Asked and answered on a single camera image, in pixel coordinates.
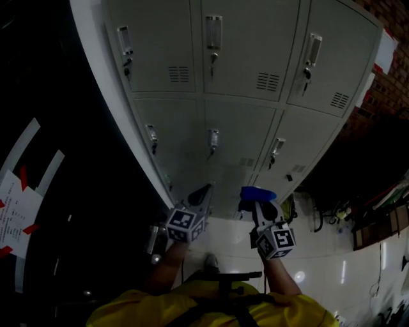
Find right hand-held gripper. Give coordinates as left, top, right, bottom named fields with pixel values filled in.
left=249, top=199, right=297, bottom=261

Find person's left forearm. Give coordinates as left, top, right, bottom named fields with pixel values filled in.
left=143, top=241, right=190, bottom=295

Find person's yellow shirt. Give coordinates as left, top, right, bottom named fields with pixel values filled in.
left=85, top=280, right=340, bottom=327

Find blue cleaning cloth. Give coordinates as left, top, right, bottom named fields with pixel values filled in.
left=237, top=185, right=278, bottom=212

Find grey metal locker cabinet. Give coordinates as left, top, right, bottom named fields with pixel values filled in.
left=70, top=0, right=385, bottom=222

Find dark glass door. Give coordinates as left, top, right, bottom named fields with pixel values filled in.
left=0, top=0, right=175, bottom=327

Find black chest mount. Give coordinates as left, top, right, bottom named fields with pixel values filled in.
left=182, top=270, right=277, bottom=327

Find white wall sheet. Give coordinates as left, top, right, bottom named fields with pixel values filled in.
left=373, top=27, right=400, bottom=75

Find person's grey shoe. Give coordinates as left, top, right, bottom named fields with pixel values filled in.
left=203, top=253, right=220, bottom=273

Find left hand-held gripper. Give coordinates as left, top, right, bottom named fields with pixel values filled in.
left=165, top=183, right=214, bottom=245

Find white paper notice red tape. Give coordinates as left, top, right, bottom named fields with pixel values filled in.
left=0, top=165, right=45, bottom=260

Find yellow-green bag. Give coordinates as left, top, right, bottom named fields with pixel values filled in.
left=280, top=194, right=298, bottom=225

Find dark wooden shelf unit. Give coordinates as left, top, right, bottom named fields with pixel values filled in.
left=351, top=202, right=409, bottom=252

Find person's right forearm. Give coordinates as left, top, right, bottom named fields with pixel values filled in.
left=261, top=256, right=303, bottom=297

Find thin hanging cable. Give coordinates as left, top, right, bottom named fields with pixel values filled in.
left=369, top=241, right=385, bottom=298

